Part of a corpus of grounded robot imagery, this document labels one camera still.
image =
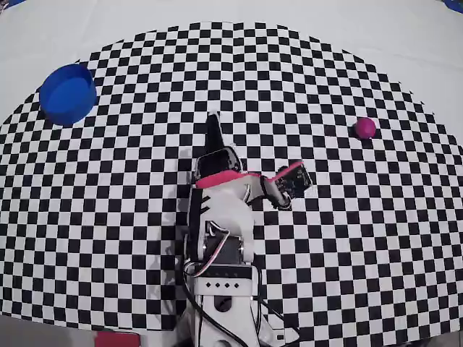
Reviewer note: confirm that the pink camera mount bracket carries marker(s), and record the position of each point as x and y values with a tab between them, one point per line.
217	179

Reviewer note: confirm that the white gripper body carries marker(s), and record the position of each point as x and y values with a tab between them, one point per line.
217	163

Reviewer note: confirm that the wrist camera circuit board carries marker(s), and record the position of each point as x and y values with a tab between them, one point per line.
294	180

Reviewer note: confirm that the red flat object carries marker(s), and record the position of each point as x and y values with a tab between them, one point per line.
117	339

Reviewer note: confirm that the black white checkered mat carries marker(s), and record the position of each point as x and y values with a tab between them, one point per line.
108	217

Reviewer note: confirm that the pink faceted ball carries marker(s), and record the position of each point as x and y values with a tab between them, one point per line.
364	128

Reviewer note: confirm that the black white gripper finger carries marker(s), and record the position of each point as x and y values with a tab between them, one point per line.
214	133

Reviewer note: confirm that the blue round box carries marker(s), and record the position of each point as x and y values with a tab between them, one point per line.
67	95

